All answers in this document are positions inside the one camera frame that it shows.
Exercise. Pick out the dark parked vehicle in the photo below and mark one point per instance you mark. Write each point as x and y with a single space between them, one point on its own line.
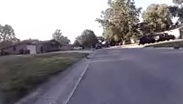
165 37
146 40

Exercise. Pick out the small tree behind house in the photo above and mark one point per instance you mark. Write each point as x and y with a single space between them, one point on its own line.
59 36

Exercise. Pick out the grass verge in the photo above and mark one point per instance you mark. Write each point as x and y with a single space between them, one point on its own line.
182 44

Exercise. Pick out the house behind trees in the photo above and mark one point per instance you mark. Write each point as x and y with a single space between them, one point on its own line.
181 31

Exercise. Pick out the grey asphalt road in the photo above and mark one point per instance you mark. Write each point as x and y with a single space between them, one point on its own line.
136 79

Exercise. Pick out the broad green tree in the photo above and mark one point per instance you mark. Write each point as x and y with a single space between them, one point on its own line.
158 17

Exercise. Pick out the low house with garage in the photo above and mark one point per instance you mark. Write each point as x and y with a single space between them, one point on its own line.
28 47

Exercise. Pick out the tall tree behind house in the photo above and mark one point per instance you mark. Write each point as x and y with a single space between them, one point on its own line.
5 32

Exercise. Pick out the white car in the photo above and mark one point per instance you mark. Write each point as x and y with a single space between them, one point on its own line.
77 48

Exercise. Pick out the round dark tree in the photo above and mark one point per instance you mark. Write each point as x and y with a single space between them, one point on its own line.
87 38

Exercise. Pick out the grey concrete gutter strip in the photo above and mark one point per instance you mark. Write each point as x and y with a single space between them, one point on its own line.
45 100

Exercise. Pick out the green grass lawn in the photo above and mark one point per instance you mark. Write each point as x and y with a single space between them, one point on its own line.
18 72

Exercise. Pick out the large green tree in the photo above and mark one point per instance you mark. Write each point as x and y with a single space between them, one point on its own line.
120 17

